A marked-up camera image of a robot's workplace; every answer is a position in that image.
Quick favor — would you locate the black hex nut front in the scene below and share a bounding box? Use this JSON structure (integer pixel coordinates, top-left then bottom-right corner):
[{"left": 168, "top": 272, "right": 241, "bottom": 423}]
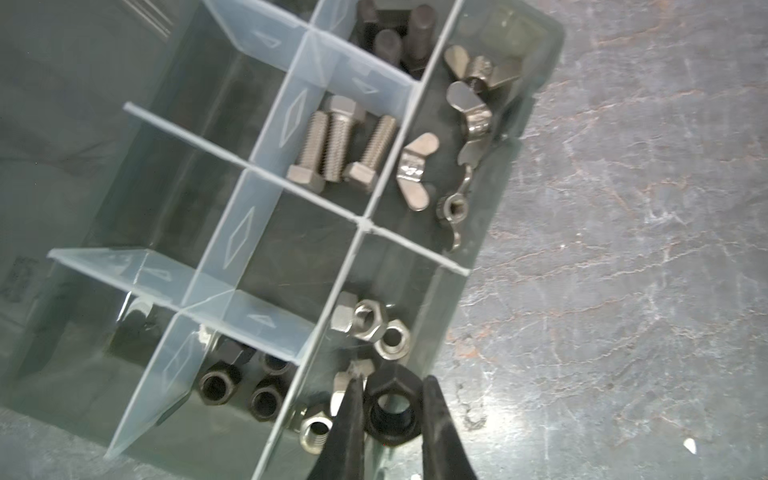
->
[{"left": 197, "top": 337, "right": 256, "bottom": 406}]

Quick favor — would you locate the steel hex bolt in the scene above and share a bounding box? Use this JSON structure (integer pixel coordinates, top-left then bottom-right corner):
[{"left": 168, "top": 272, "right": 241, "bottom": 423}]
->
[
  {"left": 343, "top": 115, "right": 398, "bottom": 193},
  {"left": 286, "top": 110, "right": 329, "bottom": 194},
  {"left": 323, "top": 95, "right": 367, "bottom": 183}
]

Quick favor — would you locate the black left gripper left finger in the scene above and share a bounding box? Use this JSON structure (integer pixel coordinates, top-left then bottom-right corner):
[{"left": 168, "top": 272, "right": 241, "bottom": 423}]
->
[{"left": 307, "top": 377, "right": 366, "bottom": 480}]

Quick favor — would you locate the black bolt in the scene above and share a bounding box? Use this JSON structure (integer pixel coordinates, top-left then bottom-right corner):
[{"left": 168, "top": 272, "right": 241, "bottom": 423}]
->
[{"left": 354, "top": 0, "right": 438, "bottom": 79}]

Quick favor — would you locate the steel hex nut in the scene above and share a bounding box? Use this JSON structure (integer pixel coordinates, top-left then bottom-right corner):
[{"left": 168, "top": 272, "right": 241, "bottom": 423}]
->
[
  {"left": 374, "top": 319, "right": 411, "bottom": 361},
  {"left": 330, "top": 291, "right": 389, "bottom": 343}
]

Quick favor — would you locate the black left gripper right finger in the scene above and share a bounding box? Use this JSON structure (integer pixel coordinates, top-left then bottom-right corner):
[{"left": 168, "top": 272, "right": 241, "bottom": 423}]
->
[{"left": 421, "top": 375, "right": 478, "bottom": 480}]

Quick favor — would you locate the black hex nut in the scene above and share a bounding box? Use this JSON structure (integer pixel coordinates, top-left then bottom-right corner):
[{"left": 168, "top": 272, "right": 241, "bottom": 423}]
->
[
  {"left": 197, "top": 337, "right": 256, "bottom": 406},
  {"left": 364, "top": 362, "right": 423, "bottom": 447}
]

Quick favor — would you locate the black nut pair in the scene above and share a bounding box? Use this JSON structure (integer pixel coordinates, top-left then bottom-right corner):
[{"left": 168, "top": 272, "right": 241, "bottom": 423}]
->
[{"left": 248, "top": 353, "right": 295, "bottom": 422}]

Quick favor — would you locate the steel hex nut front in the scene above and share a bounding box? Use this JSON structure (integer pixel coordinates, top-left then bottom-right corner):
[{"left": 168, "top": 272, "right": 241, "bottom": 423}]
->
[{"left": 330, "top": 291, "right": 389, "bottom": 343}]

